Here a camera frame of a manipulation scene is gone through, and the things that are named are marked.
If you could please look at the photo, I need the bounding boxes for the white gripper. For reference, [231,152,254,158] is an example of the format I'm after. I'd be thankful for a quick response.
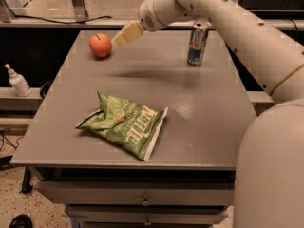
[112,0,190,47]

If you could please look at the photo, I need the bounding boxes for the red orange apple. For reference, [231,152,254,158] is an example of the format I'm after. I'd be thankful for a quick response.
[89,33,112,58]

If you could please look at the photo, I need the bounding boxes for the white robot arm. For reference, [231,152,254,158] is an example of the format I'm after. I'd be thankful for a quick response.
[114,0,304,228]

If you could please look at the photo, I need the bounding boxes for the green jalapeno chip bag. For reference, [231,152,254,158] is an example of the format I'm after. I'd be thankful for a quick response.
[76,92,168,161]

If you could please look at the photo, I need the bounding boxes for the silver blue energy drink can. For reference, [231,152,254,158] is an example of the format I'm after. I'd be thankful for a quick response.
[187,21,210,67]

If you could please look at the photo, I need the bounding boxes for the white pump dispenser bottle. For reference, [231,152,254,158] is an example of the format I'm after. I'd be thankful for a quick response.
[5,64,31,97]

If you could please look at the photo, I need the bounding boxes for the grey drawer cabinet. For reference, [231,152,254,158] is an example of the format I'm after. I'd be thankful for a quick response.
[12,31,256,228]

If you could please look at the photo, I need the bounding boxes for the black shoe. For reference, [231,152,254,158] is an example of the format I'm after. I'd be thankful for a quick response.
[9,214,32,228]

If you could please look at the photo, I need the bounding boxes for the metal frame leg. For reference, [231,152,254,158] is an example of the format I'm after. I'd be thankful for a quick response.
[71,0,88,23]

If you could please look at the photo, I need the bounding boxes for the black cable on shelf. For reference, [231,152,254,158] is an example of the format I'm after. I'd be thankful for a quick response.
[7,8,112,25]

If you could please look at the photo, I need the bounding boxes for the black cables on floor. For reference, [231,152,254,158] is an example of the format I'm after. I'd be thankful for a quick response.
[0,127,23,152]

